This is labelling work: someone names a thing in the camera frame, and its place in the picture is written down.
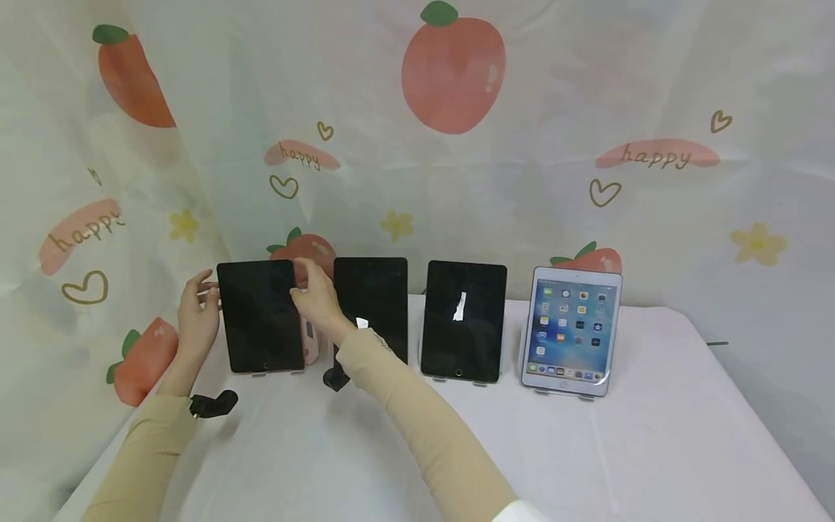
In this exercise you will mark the person's left fingers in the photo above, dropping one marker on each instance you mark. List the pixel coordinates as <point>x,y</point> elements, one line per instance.
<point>210,290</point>

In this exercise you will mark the clear tablet stand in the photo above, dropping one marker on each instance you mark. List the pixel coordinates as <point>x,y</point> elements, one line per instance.
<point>259,374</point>
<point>585,396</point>
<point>440,379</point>

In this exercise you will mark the pink stand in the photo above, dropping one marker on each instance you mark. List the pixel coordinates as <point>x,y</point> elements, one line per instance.
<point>310,342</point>

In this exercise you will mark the person's right thumb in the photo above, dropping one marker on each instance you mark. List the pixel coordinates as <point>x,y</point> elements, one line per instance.
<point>300,293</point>

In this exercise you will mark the person's right hand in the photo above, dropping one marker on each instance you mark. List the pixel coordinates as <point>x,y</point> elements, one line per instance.
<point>323,304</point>

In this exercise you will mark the person's right forearm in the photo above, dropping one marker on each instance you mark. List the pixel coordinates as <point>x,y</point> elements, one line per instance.
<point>430,428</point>

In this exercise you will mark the person's right fingers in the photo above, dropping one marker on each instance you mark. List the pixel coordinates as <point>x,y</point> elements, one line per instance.
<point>316,272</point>

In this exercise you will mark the silver tablet with lit screen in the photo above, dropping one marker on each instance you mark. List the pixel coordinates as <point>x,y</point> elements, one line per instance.
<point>571,330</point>

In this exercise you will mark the black tablet with dark screen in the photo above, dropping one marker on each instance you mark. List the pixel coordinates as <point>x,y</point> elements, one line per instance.
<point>261,319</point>
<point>378,297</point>

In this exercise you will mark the person's left hand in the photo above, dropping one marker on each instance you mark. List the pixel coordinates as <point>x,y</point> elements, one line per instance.
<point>196,319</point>

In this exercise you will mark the black tablet with white mark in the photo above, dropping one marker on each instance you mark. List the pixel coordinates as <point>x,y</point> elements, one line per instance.
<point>466,341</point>

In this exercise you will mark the person's left forearm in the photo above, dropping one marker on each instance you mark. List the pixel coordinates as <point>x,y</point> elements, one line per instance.
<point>147,457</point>

